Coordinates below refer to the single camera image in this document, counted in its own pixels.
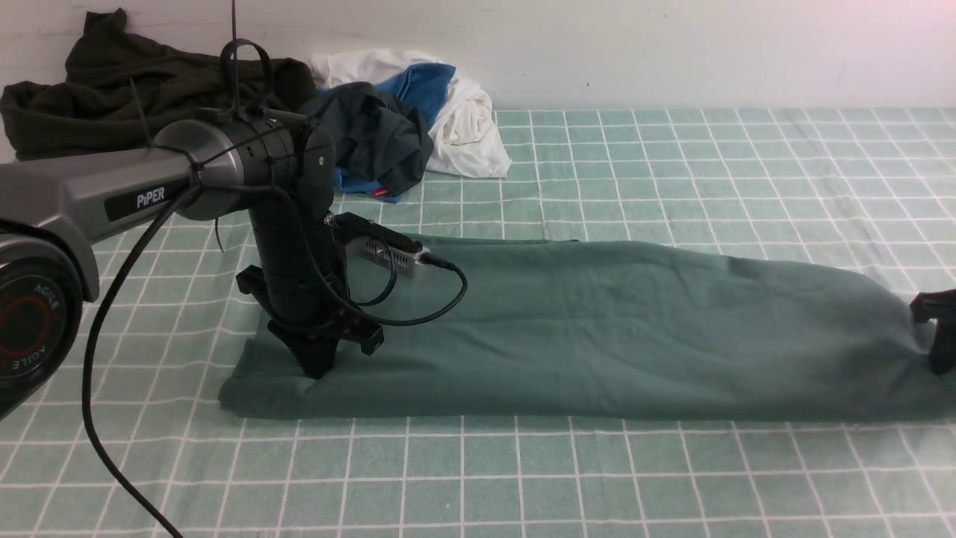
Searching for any black camera cable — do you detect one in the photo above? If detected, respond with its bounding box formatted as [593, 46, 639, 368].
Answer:
[81, 39, 469, 538]

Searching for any white crumpled garment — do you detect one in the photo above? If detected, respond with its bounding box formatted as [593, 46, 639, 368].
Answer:
[311, 48, 512, 179]

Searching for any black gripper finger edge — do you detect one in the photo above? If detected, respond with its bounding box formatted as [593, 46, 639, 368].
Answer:
[910, 290, 955, 376]

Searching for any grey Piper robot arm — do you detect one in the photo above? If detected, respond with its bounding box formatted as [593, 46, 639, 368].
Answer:
[2, 109, 954, 423]

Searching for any blue crumpled garment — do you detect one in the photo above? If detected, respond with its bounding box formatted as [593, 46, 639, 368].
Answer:
[302, 64, 456, 203]

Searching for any dark grey crumpled garment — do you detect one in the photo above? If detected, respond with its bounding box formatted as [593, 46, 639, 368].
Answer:
[298, 81, 433, 202]

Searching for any green checkered tablecloth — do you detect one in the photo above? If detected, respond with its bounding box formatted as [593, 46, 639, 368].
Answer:
[0, 109, 956, 538]

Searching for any dark olive crumpled garment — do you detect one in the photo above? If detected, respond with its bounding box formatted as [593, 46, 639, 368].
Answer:
[2, 9, 317, 162]

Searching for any green long-sleeved shirt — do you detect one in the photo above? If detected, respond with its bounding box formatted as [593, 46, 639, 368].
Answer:
[218, 236, 954, 423]

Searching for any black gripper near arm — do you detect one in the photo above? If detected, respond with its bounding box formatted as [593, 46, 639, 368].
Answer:
[236, 265, 385, 380]

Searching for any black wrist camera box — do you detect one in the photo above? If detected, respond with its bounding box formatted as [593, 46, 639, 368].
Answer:
[325, 212, 430, 278]

